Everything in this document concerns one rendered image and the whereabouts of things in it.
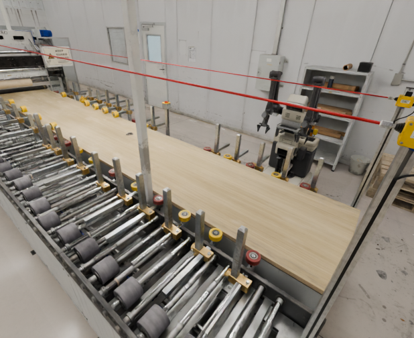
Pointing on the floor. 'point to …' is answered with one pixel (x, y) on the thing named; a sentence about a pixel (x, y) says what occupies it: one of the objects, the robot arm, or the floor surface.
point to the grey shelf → (331, 96)
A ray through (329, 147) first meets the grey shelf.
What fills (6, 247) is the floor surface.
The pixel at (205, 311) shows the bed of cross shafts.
